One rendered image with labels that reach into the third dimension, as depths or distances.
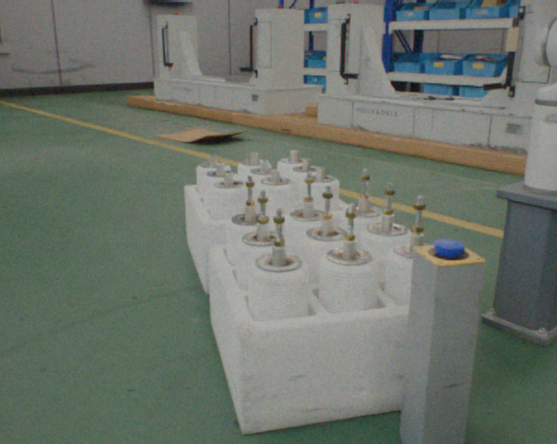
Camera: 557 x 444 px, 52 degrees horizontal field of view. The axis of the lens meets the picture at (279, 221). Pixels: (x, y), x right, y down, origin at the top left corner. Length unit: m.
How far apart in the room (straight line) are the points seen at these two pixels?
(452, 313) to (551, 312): 0.52
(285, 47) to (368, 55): 0.79
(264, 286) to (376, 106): 2.60
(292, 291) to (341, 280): 0.08
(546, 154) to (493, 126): 1.78
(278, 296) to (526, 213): 0.57
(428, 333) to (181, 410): 0.44
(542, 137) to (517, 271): 0.27
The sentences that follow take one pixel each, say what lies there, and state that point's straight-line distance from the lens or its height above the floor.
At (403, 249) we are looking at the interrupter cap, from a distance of 0.99.
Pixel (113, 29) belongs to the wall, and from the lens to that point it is 7.49.
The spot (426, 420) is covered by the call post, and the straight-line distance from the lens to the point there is 0.87.
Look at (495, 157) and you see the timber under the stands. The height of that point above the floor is 0.06.
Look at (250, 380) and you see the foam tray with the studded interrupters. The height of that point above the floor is 0.10.
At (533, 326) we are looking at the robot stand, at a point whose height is 0.03.
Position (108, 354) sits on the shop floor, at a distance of 1.20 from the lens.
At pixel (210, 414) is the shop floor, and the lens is 1.00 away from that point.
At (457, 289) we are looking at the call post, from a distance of 0.79.
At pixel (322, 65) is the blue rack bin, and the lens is 7.47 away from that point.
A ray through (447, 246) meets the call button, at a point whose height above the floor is 0.33.
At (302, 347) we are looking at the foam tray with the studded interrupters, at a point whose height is 0.14.
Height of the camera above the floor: 0.59
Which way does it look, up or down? 17 degrees down
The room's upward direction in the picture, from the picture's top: straight up
